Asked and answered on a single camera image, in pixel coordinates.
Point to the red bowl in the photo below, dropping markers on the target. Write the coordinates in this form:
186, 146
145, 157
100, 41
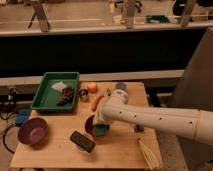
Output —
90, 127

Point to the teal sponge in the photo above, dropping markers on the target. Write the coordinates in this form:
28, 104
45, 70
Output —
101, 130

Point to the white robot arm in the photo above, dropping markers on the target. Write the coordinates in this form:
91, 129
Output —
193, 124

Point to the purple bowl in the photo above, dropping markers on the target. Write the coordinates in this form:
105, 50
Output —
32, 131

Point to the orange block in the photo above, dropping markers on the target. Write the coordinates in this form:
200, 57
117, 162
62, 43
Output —
92, 87

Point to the orange carrot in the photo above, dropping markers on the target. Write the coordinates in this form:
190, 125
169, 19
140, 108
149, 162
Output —
96, 101

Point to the small metal cup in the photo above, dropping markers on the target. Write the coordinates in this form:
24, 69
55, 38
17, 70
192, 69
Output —
83, 95

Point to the brown grapes bunch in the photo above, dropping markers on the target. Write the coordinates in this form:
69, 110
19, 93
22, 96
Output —
67, 96

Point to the white cloth piece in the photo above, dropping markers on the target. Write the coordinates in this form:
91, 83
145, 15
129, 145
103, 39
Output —
59, 86

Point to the green plastic tray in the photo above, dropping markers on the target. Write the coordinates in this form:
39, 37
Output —
46, 98

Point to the black rectangular block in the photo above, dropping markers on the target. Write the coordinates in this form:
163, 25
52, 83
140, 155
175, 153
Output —
82, 141

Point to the blue box device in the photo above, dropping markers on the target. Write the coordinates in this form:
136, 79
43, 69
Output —
22, 116

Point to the yellow whisk brush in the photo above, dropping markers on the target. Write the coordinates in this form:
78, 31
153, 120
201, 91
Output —
150, 157

